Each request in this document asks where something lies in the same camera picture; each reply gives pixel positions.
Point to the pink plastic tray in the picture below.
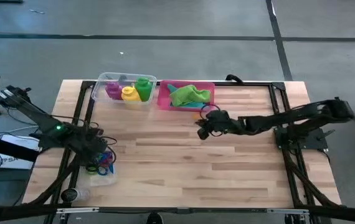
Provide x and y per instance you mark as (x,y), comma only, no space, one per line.
(163,96)

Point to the white drink can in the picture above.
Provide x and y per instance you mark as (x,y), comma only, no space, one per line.
(69,195)

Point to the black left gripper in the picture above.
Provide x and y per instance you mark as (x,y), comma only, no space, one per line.
(88,143)

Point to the black aluminium rig frame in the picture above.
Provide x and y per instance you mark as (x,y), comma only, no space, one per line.
(177,210)

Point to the magenta sports bottle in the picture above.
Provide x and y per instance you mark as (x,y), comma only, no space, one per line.
(113,90)

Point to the small clear plastic container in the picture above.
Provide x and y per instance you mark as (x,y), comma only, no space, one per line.
(102,180)

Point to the green coil wristband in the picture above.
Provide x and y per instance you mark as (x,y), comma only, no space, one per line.
(89,170)

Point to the white printed cardboard box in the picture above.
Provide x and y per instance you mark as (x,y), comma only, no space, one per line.
(12,155)

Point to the large clear plastic bin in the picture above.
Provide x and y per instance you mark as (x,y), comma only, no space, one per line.
(109,77)

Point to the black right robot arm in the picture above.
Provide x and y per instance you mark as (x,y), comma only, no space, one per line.
(296,118)

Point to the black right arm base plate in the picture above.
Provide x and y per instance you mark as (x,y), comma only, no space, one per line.
(311,141)

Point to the lime green microfibre cloth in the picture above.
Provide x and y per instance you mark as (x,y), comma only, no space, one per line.
(187,95)

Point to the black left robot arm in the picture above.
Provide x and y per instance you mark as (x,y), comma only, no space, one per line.
(40,119)

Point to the teal microfibre cloth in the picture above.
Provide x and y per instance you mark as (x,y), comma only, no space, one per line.
(172,88)

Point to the green sports bottle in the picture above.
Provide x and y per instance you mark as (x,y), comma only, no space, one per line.
(143,87)

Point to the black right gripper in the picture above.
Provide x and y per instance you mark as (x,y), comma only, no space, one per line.
(222,123)

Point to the yellow sports bottle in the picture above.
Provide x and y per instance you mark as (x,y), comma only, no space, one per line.
(130,93)

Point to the silver aluminium rail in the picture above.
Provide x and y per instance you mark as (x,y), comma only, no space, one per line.
(286,211)
(78,210)

